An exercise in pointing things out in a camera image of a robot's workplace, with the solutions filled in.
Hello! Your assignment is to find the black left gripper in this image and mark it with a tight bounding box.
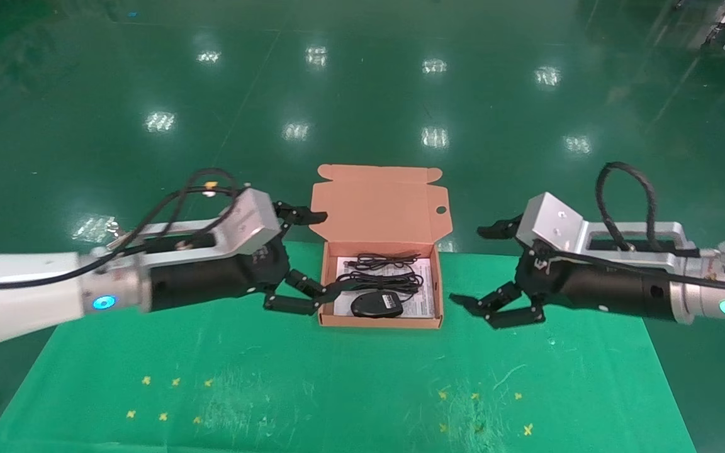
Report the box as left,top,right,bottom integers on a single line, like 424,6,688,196
147,201,354,315

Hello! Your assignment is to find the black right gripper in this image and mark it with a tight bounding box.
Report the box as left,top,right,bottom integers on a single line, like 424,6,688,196
449,214,676,330

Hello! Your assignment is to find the black data cable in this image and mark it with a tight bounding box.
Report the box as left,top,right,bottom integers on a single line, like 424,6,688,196
349,252,423,270

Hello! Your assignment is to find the black wired computer mouse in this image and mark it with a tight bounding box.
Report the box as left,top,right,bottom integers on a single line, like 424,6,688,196
335,269,425,320

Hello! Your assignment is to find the open brown cardboard box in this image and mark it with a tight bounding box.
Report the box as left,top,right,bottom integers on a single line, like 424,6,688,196
309,165,452,329

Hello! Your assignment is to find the white printed instruction sheet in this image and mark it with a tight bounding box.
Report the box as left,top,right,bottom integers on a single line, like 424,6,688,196
333,255,436,318

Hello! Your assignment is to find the green table mat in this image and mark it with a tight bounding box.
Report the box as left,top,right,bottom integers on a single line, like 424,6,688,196
0,231,697,453

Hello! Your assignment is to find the silver metal binder clip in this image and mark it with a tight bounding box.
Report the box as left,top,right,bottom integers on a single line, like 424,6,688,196
106,220,140,250

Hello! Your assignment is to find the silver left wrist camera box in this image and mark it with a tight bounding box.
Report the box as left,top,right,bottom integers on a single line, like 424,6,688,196
114,187,283,266

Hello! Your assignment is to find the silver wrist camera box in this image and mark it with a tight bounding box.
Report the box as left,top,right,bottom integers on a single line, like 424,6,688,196
516,192,702,259
114,187,283,266

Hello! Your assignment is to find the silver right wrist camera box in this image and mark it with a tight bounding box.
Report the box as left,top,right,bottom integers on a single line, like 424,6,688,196
516,192,702,259

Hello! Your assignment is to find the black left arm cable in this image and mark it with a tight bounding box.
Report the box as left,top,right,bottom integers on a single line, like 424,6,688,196
0,167,242,291

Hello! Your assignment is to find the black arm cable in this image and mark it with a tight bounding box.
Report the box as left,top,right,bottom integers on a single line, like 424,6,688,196
0,167,242,291
548,161,725,294

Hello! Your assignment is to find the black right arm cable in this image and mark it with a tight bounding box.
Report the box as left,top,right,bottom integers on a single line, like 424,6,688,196
548,161,725,294

